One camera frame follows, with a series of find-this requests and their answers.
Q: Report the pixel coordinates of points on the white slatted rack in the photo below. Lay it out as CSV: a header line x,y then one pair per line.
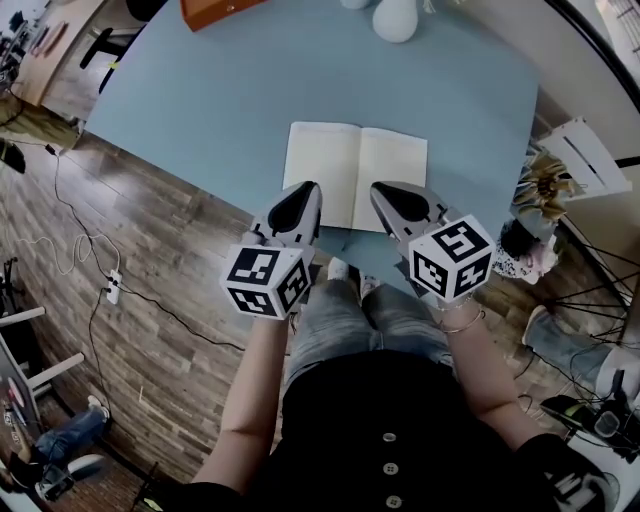
x,y
585,155

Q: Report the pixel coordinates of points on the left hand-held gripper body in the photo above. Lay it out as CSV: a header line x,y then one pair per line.
x,y
260,270

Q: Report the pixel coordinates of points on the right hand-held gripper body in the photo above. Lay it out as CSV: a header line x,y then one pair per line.
x,y
450,260

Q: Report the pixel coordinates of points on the black office chair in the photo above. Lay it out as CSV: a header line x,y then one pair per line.
x,y
100,47

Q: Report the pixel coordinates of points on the person's grey jeans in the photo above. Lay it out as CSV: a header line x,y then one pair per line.
x,y
340,320

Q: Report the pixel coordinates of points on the white power strip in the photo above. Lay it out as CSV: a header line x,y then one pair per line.
x,y
114,286

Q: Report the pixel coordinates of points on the orange box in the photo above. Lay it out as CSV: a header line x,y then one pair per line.
x,y
215,12

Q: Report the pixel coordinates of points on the person's left forearm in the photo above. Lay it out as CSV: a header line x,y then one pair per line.
x,y
250,390

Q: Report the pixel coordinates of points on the large white vase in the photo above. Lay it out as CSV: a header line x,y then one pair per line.
x,y
395,20

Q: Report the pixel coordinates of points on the person's white shoe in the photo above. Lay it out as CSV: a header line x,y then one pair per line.
x,y
369,286
338,269

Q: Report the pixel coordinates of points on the black electronic equipment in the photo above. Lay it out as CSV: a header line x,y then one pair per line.
x,y
595,422

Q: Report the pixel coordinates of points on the small white vase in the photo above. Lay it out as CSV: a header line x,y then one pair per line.
x,y
355,3

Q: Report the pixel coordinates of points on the white desk frame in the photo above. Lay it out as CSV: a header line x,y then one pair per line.
x,y
30,375

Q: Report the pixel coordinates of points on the black white spotted cloth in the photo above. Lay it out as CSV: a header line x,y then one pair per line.
x,y
520,255

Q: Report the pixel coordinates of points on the white-paged book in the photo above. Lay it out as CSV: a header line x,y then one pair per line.
x,y
325,160

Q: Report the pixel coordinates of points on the dried flower bouquet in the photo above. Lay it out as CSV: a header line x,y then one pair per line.
x,y
542,190

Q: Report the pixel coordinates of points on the person's right forearm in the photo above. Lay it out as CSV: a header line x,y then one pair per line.
x,y
475,370

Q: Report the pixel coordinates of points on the person's black buttoned shirt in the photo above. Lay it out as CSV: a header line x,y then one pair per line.
x,y
380,425

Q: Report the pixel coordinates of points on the wooden desk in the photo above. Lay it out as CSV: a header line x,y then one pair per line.
x,y
55,55

